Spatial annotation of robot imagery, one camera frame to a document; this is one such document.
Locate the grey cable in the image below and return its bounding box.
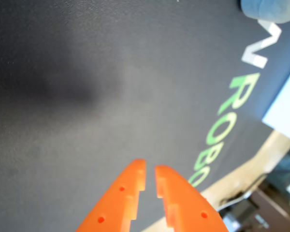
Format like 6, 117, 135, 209
218, 189, 258, 209

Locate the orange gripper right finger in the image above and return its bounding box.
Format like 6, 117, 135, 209
155, 165, 229, 232

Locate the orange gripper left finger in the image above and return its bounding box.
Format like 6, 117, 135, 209
74, 158, 147, 232

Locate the dark brown furniture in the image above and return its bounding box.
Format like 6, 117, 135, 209
246, 186, 290, 232

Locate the grey square case gold emblem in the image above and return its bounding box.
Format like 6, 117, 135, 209
240, 0, 290, 24

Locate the dark mat WOWROBO print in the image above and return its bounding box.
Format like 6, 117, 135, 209
0, 0, 290, 232

